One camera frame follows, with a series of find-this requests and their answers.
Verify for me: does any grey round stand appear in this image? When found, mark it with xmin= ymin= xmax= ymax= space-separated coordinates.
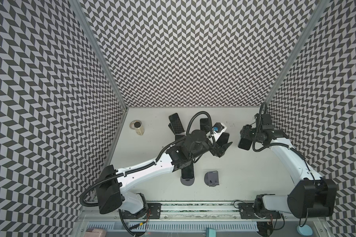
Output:
xmin=180 ymin=177 xmax=195 ymax=186
xmin=204 ymin=171 xmax=219 ymax=187

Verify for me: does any teal phone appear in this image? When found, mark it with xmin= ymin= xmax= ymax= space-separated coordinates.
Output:
xmin=238 ymin=138 xmax=253 ymax=151
xmin=168 ymin=113 xmax=185 ymax=134

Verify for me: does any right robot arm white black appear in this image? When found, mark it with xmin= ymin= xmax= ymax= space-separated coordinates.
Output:
xmin=238 ymin=113 xmax=338 ymax=219

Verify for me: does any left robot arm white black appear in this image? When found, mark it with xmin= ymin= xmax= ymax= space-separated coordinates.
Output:
xmin=95 ymin=129 xmax=231 ymax=219

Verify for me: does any phone on middle grey stand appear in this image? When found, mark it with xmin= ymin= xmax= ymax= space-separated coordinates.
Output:
xmin=216 ymin=132 xmax=229 ymax=147

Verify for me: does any phone on rear grey stand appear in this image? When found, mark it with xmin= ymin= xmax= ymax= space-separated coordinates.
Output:
xmin=200 ymin=118 xmax=211 ymax=133

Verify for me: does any purple edged phone black stand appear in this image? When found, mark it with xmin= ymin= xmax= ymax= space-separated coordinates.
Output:
xmin=175 ymin=134 xmax=187 ymax=142

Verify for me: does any teal phone on black stand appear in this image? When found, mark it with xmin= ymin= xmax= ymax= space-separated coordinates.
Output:
xmin=168 ymin=113 xmax=185 ymax=134

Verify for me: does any spice jar with black lid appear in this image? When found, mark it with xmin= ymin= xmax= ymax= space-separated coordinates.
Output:
xmin=130 ymin=120 xmax=145 ymax=136

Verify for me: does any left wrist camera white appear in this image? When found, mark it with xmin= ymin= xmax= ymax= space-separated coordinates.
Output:
xmin=210 ymin=122 xmax=227 ymax=141

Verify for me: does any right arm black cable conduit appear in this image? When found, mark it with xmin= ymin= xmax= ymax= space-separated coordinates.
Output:
xmin=251 ymin=102 xmax=315 ymax=184

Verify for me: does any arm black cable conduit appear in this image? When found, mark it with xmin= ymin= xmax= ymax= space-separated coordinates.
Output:
xmin=251 ymin=102 xmax=315 ymax=184
xmin=79 ymin=111 xmax=213 ymax=208

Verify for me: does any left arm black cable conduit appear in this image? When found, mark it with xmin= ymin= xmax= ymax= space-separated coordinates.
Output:
xmin=79 ymin=111 xmax=213 ymax=208

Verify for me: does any metal base rail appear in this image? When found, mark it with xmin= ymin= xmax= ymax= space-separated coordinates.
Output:
xmin=83 ymin=201 xmax=301 ymax=233

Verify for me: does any silver aluminium corner post right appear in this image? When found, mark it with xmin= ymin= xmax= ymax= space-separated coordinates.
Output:
xmin=265 ymin=0 xmax=330 ymax=104

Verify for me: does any silver aluminium corner post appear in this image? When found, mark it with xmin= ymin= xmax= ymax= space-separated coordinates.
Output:
xmin=265 ymin=0 xmax=330 ymax=104
xmin=69 ymin=0 xmax=128 ymax=110

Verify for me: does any silver aluminium corner post left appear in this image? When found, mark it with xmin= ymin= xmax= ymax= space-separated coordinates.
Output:
xmin=69 ymin=0 xmax=128 ymax=110

